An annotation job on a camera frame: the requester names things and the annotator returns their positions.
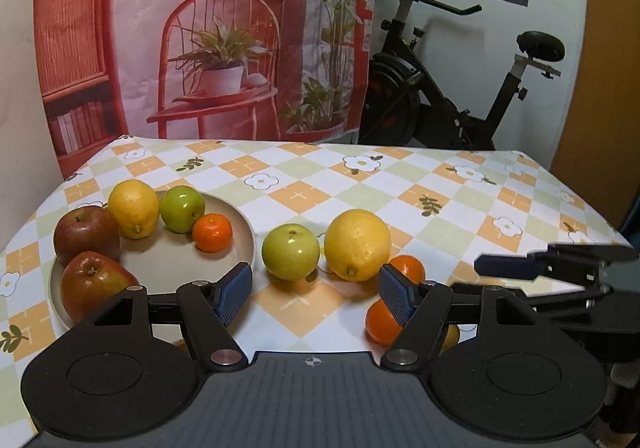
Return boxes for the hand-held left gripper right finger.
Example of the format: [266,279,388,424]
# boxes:
[378,264,539,372]

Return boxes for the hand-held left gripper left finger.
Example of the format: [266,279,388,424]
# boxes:
[92,262,254,374]

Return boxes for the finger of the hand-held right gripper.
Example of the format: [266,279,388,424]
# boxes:
[450,282,616,312]
[473,243,640,287]

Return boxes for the small orange mandarin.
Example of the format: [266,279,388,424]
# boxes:
[365,299,406,346]
[192,213,234,253]
[387,254,427,285]

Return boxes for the yellow fruit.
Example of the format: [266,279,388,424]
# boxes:
[440,323,462,350]

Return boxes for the large yellow lemon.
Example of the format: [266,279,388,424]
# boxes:
[324,209,392,282]

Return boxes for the green apple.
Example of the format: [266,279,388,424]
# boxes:
[159,185,207,234]
[261,224,321,281]

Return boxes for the beige round plate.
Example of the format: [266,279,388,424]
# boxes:
[48,190,257,331]

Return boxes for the small yellow lemon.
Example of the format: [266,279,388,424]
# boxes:
[108,179,161,240]

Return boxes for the red apple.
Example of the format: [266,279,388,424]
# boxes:
[53,206,122,267]
[60,251,141,323]

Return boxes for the checked floral tablecloth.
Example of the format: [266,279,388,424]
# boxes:
[0,135,632,436]

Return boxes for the black exercise bike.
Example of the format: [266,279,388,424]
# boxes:
[357,0,566,151]

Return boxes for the wooden door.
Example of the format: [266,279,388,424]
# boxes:
[549,0,640,231]

